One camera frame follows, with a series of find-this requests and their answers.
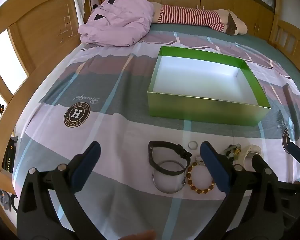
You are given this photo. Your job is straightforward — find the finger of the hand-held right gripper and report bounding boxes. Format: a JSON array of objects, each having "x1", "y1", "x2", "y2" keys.
[
  {"x1": 251, "y1": 153, "x2": 267, "y2": 172},
  {"x1": 287, "y1": 142, "x2": 300, "y2": 167}
]

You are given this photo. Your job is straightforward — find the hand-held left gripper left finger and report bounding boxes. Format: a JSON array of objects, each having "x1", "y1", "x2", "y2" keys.
[{"x1": 17, "y1": 141, "x2": 102, "y2": 240}]

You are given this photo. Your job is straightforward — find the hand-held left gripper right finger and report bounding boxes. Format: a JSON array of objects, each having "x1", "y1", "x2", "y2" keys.
[{"x1": 200, "y1": 141, "x2": 284, "y2": 240}]

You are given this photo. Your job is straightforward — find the white wrist watch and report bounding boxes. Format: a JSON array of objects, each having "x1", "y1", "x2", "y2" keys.
[{"x1": 241, "y1": 144, "x2": 262, "y2": 163}]

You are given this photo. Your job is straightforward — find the mixed stone bead bracelet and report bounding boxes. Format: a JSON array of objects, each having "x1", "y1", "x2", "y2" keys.
[{"x1": 224, "y1": 144, "x2": 242, "y2": 160}]

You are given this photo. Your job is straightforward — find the brown bead bracelet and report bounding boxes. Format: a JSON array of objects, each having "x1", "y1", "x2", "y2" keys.
[{"x1": 186, "y1": 162, "x2": 217, "y2": 194}]

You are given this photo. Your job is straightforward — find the black wrist band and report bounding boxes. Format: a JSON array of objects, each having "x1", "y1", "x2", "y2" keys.
[{"x1": 148, "y1": 141, "x2": 192, "y2": 177}]

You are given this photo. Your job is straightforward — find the green cardboard box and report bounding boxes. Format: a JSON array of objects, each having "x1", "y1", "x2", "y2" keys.
[{"x1": 147, "y1": 45, "x2": 272, "y2": 127}]

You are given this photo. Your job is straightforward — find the silver bangle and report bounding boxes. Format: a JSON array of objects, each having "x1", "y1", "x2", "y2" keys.
[{"x1": 152, "y1": 160, "x2": 187, "y2": 194}]

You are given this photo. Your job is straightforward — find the person's left hand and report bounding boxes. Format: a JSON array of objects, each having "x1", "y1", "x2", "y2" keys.
[{"x1": 120, "y1": 230, "x2": 156, "y2": 240}]

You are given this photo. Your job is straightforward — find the wooden headboard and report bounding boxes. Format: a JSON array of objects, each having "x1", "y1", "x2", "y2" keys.
[{"x1": 0, "y1": 0, "x2": 95, "y2": 195}]

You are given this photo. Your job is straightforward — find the pink quilt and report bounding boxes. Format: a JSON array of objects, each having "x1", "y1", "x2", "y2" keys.
[{"x1": 78, "y1": 0, "x2": 155, "y2": 47}]

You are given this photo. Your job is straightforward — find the striped plush doll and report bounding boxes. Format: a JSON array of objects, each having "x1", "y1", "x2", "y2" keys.
[{"x1": 151, "y1": 2, "x2": 248, "y2": 36}]

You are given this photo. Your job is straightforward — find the white hanging cloth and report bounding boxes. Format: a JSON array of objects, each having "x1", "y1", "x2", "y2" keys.
[{"x1": 71, "y1": 0, "x2": 90, "y2": 27}]

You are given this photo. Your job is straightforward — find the wooden slatted frame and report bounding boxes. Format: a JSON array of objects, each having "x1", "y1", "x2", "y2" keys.
[{"x1": 269, "y1": 0, "x2": 300, "y2": 63}]

